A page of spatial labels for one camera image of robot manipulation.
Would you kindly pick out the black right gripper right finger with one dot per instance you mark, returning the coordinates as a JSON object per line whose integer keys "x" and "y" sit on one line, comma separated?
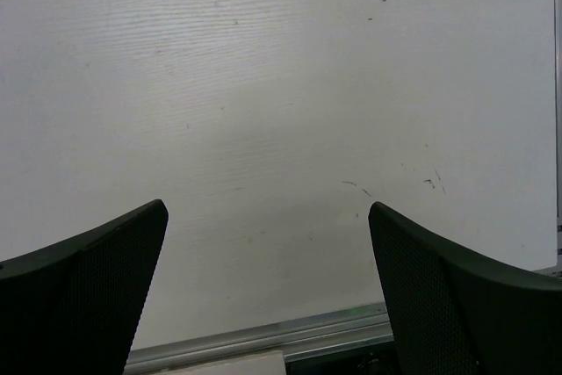
{"x": 455, "y": 311}

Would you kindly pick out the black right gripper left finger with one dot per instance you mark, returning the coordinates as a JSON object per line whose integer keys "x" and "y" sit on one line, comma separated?
{"x": 74, "y": 307}

